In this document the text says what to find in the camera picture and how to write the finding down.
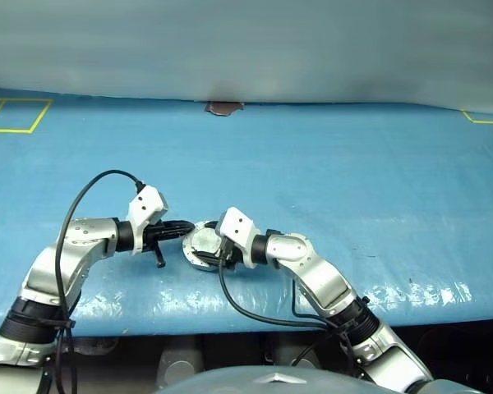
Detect yellow tape square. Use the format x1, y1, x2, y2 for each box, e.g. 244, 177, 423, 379
0, 98, 54, 135

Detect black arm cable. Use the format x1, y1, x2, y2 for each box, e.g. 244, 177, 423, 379
53, 169, 147, 394
218, 245, 366, 378

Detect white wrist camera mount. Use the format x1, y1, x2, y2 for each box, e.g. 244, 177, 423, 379
215, 207, 260, 270
126, 185, 170, 256

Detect blue table cover film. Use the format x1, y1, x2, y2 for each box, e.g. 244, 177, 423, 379
0, 85, 493, 338

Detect round motor housing base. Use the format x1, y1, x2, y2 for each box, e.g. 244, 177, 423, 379
181, 221, 227, 273

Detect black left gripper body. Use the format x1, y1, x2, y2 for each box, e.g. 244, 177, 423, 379
141, 221, 168, 269

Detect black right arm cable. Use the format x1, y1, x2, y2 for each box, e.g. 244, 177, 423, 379
218, 245, 366, 378

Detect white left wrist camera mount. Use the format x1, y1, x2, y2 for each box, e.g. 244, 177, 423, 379
126, 185, 170, 256

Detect grey robot torso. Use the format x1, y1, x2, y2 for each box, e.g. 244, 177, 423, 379
155, 362, 493, 394

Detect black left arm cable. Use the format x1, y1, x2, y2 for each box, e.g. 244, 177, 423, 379
53, 169, 147, 394

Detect brown patch at table edge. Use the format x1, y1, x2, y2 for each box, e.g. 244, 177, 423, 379
204, 100, 247, 117

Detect crumpled clear plastic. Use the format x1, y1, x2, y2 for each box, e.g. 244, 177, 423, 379
71, 336, 121, 356

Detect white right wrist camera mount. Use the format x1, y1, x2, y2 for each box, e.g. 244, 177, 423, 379
215, 207, 260, 270

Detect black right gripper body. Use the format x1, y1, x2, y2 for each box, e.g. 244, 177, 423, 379
219, 237, 246, 270

